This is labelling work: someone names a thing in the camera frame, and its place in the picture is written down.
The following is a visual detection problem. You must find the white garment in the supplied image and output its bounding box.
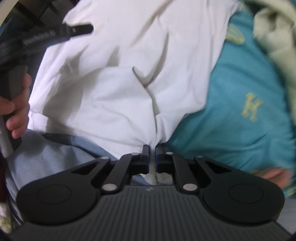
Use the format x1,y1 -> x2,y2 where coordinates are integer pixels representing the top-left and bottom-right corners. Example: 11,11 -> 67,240
27,0 -> 239,186

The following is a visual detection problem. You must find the person right hand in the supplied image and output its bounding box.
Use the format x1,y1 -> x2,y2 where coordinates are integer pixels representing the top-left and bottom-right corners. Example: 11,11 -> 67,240
253,167 -> 292,189

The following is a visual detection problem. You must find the person left hand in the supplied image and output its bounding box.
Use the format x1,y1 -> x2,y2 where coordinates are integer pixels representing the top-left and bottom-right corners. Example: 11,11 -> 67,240
1,73 -> 32,139

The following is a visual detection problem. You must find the teal patterned bed sheet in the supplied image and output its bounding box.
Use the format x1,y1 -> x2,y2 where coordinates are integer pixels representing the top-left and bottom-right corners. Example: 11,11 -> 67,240
166,11 -> 295,173

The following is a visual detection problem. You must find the green pink fleece blanket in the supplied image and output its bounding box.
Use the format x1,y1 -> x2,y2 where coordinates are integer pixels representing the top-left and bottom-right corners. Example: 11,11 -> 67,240
245,1 -> 295,118

